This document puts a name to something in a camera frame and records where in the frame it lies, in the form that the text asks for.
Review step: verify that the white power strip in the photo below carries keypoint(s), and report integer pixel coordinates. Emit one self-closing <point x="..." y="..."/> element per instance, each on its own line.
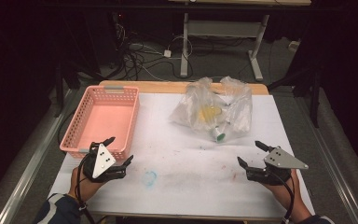
<point x="294" y="45"/>

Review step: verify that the person's right hand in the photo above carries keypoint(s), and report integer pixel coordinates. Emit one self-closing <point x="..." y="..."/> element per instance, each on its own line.
<point x="292" y="199"/>

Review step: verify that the small white-capped bottle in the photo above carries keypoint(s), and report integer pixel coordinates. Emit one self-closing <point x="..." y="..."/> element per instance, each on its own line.
<point x="219" y="135"/>

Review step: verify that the metal floor rail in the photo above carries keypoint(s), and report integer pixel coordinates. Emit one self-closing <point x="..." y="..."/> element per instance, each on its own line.
<point x="338" y="180"/>
<point x="34" y="161"/>

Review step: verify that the person's left hand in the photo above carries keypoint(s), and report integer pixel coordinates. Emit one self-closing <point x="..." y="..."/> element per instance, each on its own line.
<point x="85" y="186"/>

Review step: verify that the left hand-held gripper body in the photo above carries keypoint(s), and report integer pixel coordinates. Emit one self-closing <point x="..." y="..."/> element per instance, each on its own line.
<point x="104" y="161"/>

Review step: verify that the wooden table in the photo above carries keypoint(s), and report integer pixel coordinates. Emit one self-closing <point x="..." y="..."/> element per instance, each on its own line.
<point x="155" y="87"/>

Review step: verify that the white table mat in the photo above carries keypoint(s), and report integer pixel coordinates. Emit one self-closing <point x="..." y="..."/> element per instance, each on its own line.
<point x="180" y="161"/>

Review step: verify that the clear printed plastic bag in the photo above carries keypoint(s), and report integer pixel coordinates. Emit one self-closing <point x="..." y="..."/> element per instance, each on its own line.
<point x="208" y="109"/>

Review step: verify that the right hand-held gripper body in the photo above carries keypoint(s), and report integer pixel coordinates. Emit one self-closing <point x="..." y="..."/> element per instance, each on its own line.
<point x="281" y="160"/>

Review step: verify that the white power adapter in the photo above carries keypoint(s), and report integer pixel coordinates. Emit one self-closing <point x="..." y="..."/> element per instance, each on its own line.
<point x="167" y="53"/>

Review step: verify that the white-legged desk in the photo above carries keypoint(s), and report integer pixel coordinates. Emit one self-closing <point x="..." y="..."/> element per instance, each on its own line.
<point x="223" y="28"/>

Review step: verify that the pink plastic basket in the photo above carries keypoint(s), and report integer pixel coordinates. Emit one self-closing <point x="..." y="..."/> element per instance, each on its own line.
<point x="105" y="121"/>

